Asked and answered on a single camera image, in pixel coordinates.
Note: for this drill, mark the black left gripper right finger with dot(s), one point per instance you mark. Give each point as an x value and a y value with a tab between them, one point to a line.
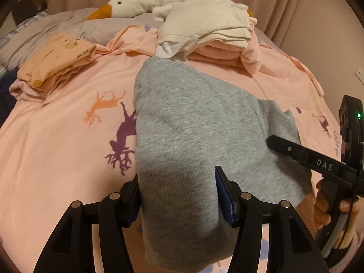
292	247

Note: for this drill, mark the dark navy cloth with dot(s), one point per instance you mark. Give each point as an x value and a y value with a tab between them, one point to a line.
7	101

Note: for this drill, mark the black camera box green light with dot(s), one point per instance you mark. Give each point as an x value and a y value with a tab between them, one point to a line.
351	131

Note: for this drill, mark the plaid pillow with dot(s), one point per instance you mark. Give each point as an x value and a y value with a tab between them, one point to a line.
9	29

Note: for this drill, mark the pink folded garment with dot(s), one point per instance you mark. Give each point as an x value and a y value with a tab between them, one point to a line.
228	55

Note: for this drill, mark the peach animal print duvet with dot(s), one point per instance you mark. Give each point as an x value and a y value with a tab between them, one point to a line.
58	150

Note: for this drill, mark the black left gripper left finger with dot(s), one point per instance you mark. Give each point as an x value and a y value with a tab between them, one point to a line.
70	246

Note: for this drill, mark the white goose plush toy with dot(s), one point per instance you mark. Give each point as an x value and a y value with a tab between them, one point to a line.
159	8

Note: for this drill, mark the person's right hand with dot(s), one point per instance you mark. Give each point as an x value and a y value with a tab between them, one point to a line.
322	217

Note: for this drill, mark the white wall power strip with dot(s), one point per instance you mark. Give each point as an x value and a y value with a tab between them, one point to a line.
360	74

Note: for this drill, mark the grey knit garment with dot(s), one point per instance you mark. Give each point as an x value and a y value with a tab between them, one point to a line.
187	123

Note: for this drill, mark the cream white folded garment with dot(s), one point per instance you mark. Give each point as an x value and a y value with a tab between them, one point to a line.
189	26

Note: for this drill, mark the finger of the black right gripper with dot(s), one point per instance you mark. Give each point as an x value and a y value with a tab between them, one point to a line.
303	155

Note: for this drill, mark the orange printed folded clothes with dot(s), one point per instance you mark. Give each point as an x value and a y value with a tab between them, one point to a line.
62	55

